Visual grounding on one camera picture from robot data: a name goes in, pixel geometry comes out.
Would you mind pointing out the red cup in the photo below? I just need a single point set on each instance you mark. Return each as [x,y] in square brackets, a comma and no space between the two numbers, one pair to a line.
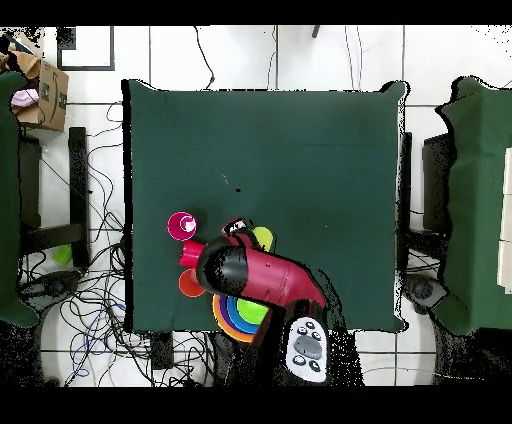
[190,254]

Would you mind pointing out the lime green cup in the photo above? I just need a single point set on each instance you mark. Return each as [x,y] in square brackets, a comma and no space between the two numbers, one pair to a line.
[63,255]

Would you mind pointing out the deep blue bowl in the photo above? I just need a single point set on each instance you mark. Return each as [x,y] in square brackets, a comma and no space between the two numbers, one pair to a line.
[228,312]

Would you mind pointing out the white box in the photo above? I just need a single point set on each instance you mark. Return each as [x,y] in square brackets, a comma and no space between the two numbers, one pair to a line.
[506,260]

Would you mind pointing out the black bench frame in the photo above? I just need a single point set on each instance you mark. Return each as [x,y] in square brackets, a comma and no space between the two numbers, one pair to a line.
[78,180]

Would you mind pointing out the cardboard box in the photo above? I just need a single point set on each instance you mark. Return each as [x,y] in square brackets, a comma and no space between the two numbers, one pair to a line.
[52,108]

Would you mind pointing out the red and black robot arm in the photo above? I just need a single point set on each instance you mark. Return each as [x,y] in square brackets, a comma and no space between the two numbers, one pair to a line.
[272,276]

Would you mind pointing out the yellow cup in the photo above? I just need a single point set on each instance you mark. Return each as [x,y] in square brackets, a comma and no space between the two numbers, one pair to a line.
[264,238]

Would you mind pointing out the green bowl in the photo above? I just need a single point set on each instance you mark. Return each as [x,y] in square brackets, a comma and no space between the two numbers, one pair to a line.
[252,312]

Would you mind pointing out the black cabinet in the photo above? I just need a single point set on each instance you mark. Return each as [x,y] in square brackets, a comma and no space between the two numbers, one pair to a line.
[436,180]

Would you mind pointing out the brown crumpled paper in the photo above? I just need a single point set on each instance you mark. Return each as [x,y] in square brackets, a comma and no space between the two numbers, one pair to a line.
[26,64]

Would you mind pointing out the green cloth covered table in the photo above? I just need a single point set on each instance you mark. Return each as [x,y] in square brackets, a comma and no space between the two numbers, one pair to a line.
[476,200]
[8,200]

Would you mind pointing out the pink cup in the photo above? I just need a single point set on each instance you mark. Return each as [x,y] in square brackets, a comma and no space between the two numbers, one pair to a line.
[176,228]

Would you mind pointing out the grey floor equipment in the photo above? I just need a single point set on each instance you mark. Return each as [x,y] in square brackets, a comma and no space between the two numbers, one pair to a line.
[424,290]

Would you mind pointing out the black floor box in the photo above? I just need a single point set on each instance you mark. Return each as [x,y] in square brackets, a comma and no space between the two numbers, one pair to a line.
[162,350]

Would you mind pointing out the pink cloth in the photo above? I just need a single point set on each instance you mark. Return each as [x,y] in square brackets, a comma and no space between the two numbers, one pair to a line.
[24,98]

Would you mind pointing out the orange cup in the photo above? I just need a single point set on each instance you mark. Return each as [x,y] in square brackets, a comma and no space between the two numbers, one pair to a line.
[186,284]

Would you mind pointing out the black square frame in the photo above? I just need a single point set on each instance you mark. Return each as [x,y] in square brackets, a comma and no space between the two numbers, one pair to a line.
[86,68]

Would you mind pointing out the dark green tablecloth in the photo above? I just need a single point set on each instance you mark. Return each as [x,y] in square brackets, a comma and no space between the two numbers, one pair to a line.
[288,140]

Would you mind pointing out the black stand leg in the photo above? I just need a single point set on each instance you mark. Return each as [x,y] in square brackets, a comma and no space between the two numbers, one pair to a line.
[315,31]

